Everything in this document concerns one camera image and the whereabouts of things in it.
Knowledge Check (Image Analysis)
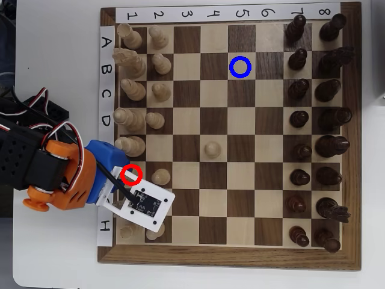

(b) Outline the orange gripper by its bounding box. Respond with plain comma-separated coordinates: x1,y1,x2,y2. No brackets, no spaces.
23,139,131,213

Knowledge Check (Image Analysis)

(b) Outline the light wooden chess bishop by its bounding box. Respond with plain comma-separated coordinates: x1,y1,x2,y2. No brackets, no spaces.
120,78,147,102
122,167,143,186

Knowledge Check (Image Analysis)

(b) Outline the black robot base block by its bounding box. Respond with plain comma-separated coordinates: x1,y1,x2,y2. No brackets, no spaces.
22,95,70,123

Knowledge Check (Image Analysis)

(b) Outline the light wooden chess king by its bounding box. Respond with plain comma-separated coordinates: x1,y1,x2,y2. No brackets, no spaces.
114,135,147,158

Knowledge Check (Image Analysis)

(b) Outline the light wooden chess pawn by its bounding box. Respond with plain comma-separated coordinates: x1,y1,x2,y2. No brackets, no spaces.
151,53,173,76
144,111,166,130
204,141,223,160
147,25,170,51
145,222,167,242
150,82,172,103
150,168,171,186

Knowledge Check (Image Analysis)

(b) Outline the light wooden chess queen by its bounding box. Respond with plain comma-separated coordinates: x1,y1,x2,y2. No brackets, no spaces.
112,107,147,132

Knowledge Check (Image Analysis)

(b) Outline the light wooden chess rook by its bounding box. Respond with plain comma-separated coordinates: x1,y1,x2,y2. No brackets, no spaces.
119,223,146,241
116,23,143,51

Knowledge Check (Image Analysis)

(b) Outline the white paper letter strip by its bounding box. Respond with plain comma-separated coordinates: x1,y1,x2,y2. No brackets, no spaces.
98,25,116,247

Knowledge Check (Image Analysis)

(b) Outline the light wooden chess knight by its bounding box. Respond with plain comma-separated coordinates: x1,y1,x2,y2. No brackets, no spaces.
112,48,147,78

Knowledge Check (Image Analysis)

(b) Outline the wooden chessboard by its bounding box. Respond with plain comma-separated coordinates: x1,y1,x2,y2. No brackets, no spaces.
96,1,363,271

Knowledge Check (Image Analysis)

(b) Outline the dark wooden chess pawn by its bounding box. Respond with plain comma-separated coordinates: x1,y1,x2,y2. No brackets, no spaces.
285,194,308,213
292,143,313,161
289,169,312,187
289,110,310,129
288,78,311,101
289,225,311,248
285,14,307,42
288,48,309,71

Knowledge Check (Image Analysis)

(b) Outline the white paper number strip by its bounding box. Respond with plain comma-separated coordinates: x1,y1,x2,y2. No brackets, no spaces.
115,2,342,23

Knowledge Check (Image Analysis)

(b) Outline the dark wooden chess bishop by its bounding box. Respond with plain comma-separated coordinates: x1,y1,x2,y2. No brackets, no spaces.
313,78,342,103
315,166,343,187

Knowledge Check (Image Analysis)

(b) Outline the dark wooden chess king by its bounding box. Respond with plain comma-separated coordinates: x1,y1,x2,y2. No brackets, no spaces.
314,134,351,159

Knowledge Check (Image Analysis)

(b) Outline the dark wooden chess knight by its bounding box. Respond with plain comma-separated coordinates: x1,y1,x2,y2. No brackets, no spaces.
318,46,356,78
315,196,352,224

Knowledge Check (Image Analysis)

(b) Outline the dark wooden chess rook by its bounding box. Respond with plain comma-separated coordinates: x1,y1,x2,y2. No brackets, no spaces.
313,228,342,253
319,13,348,43

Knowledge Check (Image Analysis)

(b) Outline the dark wooden chess queen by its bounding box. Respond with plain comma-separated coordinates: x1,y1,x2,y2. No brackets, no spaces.
316,106,353,132

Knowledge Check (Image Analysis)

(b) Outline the black camera cable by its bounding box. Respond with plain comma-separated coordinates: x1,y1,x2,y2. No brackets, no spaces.
95,161,141,208

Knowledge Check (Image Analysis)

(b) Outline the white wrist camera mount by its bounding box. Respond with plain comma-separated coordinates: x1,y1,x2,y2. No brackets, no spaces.
97,164,176,233

